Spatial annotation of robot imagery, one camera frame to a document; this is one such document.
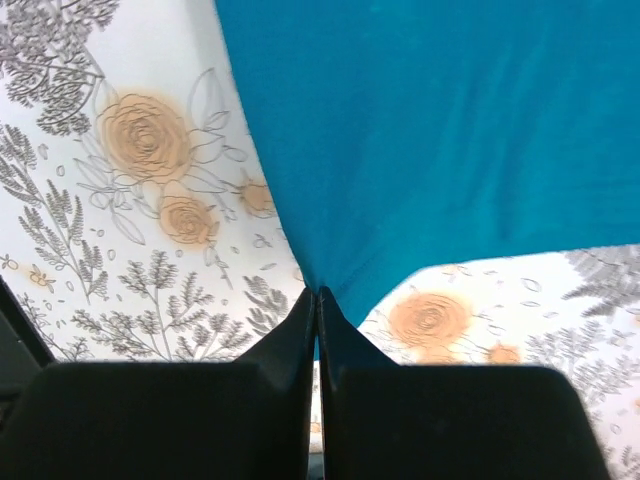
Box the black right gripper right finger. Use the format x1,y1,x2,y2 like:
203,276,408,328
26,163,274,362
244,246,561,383
317,288,609,480

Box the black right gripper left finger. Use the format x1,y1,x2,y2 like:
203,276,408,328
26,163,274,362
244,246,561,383
1,290,315,479

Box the teal blue t shirt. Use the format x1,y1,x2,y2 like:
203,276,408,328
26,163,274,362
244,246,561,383
216,1,639,325

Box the floral patterned table mat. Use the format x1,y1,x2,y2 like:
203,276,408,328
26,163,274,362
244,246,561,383
1,1,639,479

